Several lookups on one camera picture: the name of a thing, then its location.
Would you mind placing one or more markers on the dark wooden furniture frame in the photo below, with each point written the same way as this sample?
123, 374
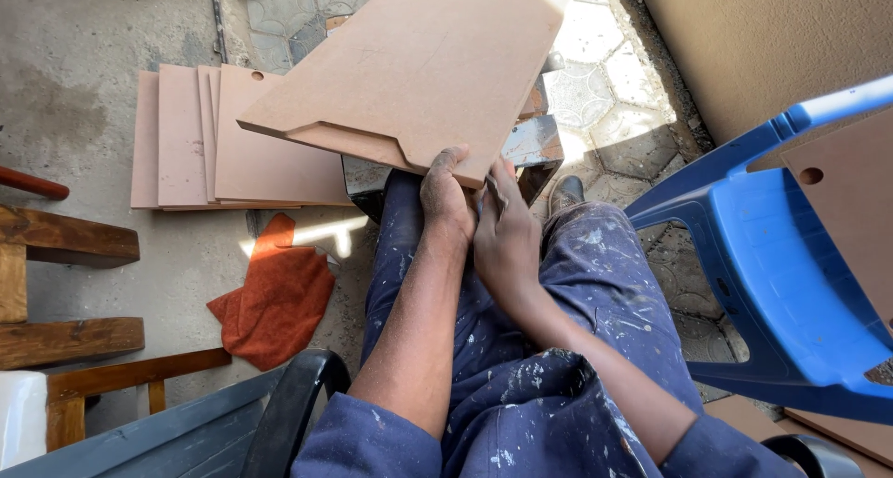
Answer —
63, 237

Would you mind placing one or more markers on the paint-stained metal stool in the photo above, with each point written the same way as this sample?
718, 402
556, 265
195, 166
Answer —
534, 147

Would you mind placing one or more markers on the person's right fingers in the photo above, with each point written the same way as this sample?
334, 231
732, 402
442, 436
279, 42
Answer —
508, 181

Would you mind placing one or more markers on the flat MDF panel with hole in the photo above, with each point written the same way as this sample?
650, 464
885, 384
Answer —
265, 164

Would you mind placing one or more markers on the MDF panel with round hole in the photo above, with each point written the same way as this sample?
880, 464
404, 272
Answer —
855, 199

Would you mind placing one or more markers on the light wooden frame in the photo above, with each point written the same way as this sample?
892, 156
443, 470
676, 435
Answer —
104, 380

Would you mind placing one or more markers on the large notched MDF board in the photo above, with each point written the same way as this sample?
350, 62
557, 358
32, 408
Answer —
411, 73

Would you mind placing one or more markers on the person's black shoe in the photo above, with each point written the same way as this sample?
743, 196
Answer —
565, 193

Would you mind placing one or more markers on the white plastic object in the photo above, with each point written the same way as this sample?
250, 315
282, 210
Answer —
21, 415

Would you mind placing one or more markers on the blue plastic chair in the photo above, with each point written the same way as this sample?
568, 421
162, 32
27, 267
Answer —
774, 276

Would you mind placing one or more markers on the person's right hand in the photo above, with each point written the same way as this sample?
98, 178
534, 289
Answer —
508, 244

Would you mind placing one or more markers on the grey painted board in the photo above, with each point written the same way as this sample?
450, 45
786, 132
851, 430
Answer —
174, 436

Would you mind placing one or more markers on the grey sandpaper piece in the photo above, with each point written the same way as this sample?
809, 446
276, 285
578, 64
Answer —
497, 195

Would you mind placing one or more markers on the small MDF offcut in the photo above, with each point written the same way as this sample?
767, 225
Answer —
335, 23

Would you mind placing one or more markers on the orange cloth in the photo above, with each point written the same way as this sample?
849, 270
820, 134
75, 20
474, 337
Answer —
279, 296

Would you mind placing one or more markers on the person's left hand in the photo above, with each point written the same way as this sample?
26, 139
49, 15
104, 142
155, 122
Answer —
445, 199

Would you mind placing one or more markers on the blue paint-stained coverall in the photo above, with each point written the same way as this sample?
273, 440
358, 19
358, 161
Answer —
593, 290

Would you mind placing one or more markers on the MDF boards heap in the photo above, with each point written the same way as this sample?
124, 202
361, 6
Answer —
844, 429

